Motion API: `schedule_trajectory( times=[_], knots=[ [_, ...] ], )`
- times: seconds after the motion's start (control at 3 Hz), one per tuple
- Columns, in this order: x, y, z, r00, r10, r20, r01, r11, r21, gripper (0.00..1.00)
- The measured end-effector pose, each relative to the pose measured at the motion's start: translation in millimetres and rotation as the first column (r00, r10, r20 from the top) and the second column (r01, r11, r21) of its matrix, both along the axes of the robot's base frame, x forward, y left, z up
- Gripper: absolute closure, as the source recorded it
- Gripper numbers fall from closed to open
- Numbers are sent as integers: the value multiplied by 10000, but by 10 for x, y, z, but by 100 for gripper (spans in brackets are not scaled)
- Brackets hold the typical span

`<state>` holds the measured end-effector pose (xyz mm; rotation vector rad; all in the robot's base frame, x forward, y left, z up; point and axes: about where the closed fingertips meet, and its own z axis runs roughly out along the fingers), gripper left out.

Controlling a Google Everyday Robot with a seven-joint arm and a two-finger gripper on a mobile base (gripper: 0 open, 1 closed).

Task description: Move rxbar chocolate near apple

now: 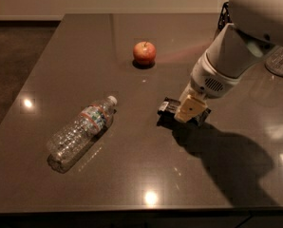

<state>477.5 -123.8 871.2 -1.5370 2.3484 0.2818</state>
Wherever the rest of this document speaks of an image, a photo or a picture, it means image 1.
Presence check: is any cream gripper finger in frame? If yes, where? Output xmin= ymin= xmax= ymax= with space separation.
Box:
xmin=175 ymin=97 xmax=207 ymax=123

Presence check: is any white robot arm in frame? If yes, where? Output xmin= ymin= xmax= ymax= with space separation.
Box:
xmin=175 ymin=0 xmax=283 ymax=123

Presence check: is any red apple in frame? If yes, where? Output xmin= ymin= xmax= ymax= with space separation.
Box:
xmin=133 ymin=41 xmax=157 ymax=66

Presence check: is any clear plastic water bottle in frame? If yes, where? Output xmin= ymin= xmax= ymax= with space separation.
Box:
xmin=47 ymin=96 xmax=118 ymax=173

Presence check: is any black rxbar chocolate wrapper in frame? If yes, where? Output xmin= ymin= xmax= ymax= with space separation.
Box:
xmin=158 ymin=97 xmax=211 ymax=127

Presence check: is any black wire basket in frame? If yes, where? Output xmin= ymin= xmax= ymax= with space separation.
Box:
xmin=217 ymin=2 xmax=232 ymax=31

